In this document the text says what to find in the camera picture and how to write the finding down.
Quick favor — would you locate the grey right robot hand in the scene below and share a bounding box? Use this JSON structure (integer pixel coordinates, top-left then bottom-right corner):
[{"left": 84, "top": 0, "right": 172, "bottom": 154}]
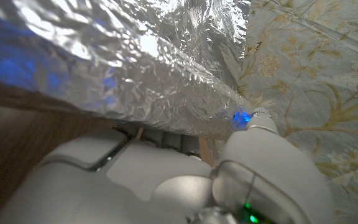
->
[{"left": 0, "top": 107, "right": 337, "bottom": 224}]

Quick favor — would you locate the aluminum foil roll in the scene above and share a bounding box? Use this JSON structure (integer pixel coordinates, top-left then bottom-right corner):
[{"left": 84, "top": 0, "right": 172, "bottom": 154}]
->
[{"left": 0, "top": 0, "right": 254, "bottom": 138}]

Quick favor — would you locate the floral printed backdrop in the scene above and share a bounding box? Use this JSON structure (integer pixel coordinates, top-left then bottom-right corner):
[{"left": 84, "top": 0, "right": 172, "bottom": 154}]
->
[{"left": 222, "top": 0, "right": 358, "bottom": 224}]

